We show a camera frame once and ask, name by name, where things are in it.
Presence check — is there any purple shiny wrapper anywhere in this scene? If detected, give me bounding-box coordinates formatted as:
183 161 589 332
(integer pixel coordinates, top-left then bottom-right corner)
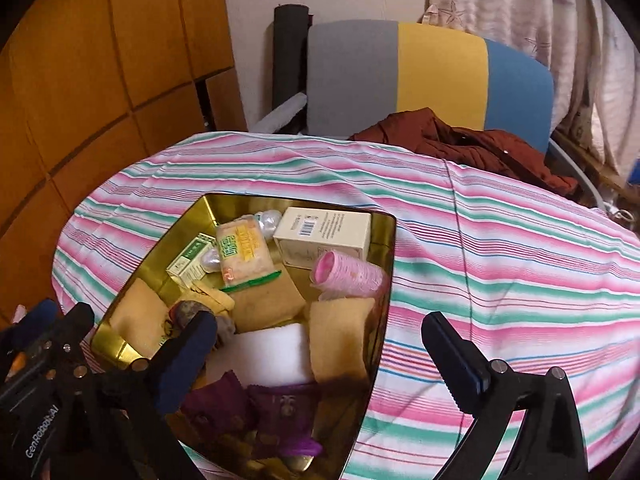
180 370 253 434

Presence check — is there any small dark pebble toy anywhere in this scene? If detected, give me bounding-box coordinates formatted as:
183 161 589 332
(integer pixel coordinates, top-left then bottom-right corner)
168 300 236 349

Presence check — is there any small cream green box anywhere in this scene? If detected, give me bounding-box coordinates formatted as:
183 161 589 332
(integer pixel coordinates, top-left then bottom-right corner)
166 233 216 289

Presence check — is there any white sponge block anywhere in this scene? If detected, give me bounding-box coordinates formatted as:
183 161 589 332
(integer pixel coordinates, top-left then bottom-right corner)
205 323 314 388

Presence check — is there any purple pouch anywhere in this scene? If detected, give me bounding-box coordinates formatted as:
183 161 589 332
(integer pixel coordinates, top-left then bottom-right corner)
247 382 322 460

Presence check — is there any large yellow sponge block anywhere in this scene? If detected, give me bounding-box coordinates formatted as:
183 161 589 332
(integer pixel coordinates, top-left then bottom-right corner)
230 266 307 333

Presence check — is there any small yellow sponge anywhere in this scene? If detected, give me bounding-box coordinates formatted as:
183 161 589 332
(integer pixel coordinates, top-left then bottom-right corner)
308 298 375 385

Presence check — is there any clear plastic ball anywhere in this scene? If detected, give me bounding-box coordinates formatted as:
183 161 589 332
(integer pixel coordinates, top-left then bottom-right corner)
254 209 282 242

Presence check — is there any pink hair roller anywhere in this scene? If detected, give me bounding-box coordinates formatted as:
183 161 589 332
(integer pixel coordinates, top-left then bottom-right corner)
310 250 390 300

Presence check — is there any cream cardboard box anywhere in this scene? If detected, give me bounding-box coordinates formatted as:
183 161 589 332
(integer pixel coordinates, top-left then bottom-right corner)
273 207 372 270

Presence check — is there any striped pink green bedsheet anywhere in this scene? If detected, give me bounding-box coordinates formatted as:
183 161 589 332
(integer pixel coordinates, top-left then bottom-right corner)
52 132 639 479

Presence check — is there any gold metal tin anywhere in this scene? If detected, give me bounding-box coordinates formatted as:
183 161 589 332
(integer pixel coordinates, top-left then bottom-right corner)
91 194 396 479

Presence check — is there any cluttered wooden desk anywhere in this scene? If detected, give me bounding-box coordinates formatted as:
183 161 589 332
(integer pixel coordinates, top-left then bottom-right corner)
548 131 639 234

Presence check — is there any dark red blanket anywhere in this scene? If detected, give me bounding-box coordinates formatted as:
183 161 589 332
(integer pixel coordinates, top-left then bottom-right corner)
349 107 577 197

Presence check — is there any wooden wardrobe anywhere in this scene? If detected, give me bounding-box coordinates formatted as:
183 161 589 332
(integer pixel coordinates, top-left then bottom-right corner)
1 0 246 324

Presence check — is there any black rolled mat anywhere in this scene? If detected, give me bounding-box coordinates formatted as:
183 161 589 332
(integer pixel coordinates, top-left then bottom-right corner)
271 3 312 134

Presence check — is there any patterned beige curtain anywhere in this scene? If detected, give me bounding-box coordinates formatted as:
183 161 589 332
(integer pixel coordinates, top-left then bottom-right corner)
423 0 639 178

